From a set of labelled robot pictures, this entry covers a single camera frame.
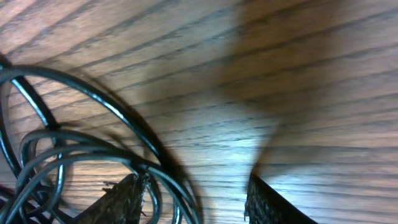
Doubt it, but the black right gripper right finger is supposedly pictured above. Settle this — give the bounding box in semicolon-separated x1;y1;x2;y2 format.
244;174;317;224

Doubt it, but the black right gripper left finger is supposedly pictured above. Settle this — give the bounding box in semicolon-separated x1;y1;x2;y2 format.
73;174;149;224

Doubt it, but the black USB cable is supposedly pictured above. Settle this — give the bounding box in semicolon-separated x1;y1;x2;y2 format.
0;54;205;224

